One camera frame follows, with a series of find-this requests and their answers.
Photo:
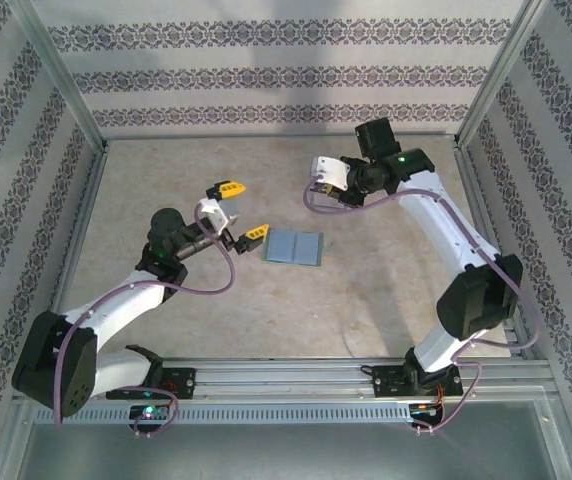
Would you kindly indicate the mint green card holder wallet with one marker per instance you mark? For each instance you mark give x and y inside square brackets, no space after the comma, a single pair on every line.
[281,247]

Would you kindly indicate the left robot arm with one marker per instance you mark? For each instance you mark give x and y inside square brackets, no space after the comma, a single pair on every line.
[116,305]

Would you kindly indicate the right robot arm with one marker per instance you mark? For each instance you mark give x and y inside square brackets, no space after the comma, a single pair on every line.
[441,225]

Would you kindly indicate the left controller board green light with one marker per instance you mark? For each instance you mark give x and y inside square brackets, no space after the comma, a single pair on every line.
[150,411]

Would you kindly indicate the grey metal bottom panel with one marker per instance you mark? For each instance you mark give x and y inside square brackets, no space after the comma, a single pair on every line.
[286,455]

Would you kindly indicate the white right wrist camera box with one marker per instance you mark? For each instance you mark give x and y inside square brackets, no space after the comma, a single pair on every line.
[330,171]

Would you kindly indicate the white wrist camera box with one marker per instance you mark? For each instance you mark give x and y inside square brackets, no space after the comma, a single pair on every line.
[213,212]
[330,171]

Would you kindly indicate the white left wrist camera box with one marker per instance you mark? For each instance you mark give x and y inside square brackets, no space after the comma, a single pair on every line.
[213,212]

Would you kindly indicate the aluminium back table rail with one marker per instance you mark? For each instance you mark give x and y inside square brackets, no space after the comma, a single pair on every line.
[246,135]

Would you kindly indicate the aluminium left side rail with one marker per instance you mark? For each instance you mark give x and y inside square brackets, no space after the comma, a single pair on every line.
[91,200]

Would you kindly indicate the aluminium right side rail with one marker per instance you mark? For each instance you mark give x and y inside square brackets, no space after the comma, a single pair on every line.
[476,200]

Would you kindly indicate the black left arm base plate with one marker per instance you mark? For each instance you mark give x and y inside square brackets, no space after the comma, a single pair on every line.
[181,382]

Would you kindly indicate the aluminium mounting rail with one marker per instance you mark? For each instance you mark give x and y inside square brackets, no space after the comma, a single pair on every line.
[286,375]

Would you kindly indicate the aluminium right frame post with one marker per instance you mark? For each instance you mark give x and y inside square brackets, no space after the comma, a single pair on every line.
[501,75]

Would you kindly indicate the aluminium frame post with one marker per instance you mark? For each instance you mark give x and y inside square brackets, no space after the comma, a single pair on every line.
[501,75]
[61,75]

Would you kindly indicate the aluminium left frame post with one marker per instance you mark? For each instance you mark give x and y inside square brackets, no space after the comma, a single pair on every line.
[61,75]

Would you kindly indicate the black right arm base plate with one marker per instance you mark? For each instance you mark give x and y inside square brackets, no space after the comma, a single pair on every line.
[388,382]

